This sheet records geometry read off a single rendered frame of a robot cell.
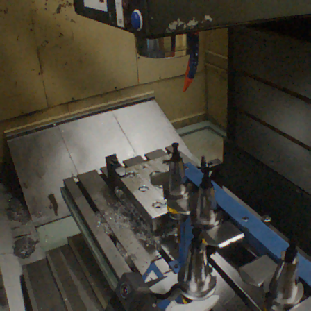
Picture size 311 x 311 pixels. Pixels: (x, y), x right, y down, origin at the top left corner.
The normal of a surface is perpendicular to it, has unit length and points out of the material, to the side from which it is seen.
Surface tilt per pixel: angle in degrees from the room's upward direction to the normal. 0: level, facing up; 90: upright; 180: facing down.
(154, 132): 24
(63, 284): 8
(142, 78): 90
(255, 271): 0
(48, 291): 8
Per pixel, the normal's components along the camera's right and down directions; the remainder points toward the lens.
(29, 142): 0.14, -0.62
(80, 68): 0.47, 0.42
